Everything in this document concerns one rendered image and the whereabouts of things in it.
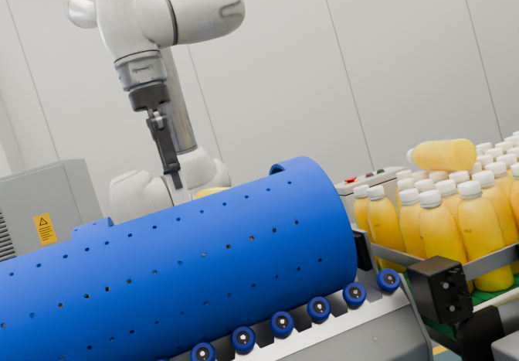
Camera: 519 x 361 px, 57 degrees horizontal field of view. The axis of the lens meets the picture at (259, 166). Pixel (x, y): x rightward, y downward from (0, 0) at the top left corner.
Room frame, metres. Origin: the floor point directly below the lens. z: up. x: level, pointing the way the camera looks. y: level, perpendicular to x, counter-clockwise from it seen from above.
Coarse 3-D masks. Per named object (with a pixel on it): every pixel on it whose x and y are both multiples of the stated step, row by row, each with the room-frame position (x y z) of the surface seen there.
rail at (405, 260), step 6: (372, 246) 1.11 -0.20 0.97; (378, 246) 1.08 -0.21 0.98; (384, 246) 1.06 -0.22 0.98; (378, 252) 1.08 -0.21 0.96; (384, 252) 1.06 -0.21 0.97; (390, 252) 1.03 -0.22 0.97; (396, 252) 1.00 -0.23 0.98; (402, 252) 0.99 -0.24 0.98; (384, 258) 1.07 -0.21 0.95; (390, 258) 1.04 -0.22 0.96; (396, 258) 1.01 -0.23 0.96; (402, 258) 0.98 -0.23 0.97; (408, 258) 0.96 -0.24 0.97; (414, 258) 0.93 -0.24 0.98; (420, 258) 0.92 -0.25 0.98; (402, 264) 0.99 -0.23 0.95; (408, 264) 0.97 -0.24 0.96
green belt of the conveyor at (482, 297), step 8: (408, 280) 1.04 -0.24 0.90; (512, 288) 0.86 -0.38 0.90; (472, 296) 0.87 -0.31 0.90; (480, 296) 0.86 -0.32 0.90; (488, 296) 0.85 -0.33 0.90; (496, 296) 0.85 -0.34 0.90; (424, 320) 0.91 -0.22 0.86; (432, 328) 0.89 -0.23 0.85; (440, 328) 0.86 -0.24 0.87; (448, 328) 0.83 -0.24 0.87; (448, 336) 0.85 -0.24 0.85
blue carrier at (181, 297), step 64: (256, 192) 0.87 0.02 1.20; (320, 192) 0.87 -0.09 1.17; (64, 256) 0.79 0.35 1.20; (128, 256) 0.78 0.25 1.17; (192, 256) 0.79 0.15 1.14; (256, 256) 0.81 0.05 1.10; (320, 256) 0.84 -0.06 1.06; (0, 320) 0.72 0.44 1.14; (64, 320) 0.73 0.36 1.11; (128, 320) 0.75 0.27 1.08; (192, 320) 0.79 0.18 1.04; (256, 320) 0.86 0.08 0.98
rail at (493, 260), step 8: (504, 248) 0.85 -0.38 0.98; (512, 248) 0.85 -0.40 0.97; (488, 256) 0.84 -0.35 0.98; (496, 256) 0.84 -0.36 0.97; (504, 256) 0.84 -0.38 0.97; (512, 256) 0.85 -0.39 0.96; (464, 264) 0.83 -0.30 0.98; (472, 264) 0.83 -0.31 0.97; (480, 264) 0.83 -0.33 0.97; (488, 264) 0.84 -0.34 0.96; (496, 264) 0.84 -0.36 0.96; (504, 264) 0.84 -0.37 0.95; (464, 272) 0.82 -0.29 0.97; (472, 272) 0.83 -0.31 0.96; (480, 272) 0.83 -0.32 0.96; (488, 272) 0.83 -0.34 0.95
